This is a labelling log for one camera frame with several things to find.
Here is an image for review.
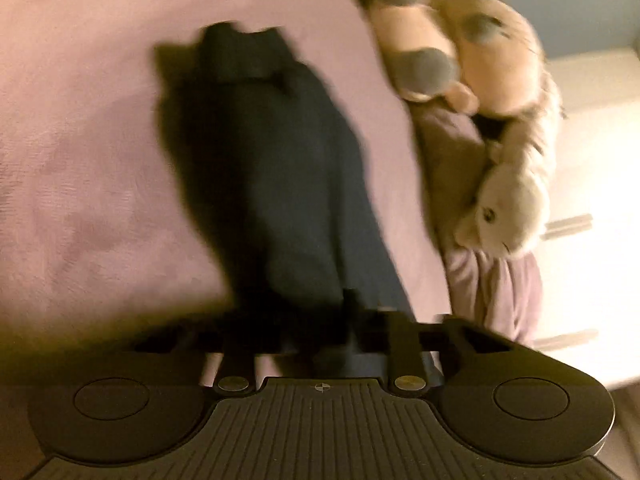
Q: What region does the dark navy garment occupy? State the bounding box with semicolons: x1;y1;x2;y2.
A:
152;22;426;377

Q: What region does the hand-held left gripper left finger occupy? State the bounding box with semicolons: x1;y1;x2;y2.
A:
131;311;257;393

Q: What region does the white wardrobe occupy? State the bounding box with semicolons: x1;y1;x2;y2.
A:
527;47;640;393

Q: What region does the pink bed sheet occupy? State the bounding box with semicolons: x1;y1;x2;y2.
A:
0;0;448;356

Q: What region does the pink teddy bear plush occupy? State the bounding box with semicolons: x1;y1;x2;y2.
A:
350;0;547;122

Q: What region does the brown purple pillow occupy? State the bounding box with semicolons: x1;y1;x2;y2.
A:
409;102;503;246

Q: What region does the white cat plush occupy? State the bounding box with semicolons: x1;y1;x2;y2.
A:
452;75;567;262

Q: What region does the purple duvet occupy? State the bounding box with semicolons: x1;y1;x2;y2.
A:
442;247;545;347

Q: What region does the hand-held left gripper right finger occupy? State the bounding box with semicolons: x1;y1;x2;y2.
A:
342;287;518;393

